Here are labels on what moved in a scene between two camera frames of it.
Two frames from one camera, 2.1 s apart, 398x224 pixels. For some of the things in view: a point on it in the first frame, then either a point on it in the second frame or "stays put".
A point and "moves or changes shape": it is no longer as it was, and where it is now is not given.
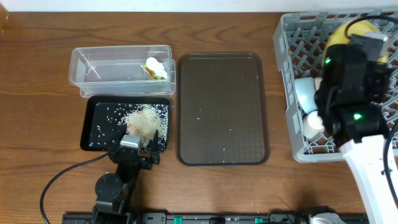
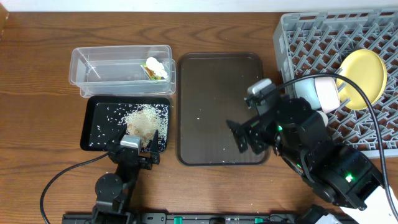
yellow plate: (339, 37) moves or changes shape
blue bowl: (305, 90) stays put
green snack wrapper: (150, 74) stays put
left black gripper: (137, 159) stays put
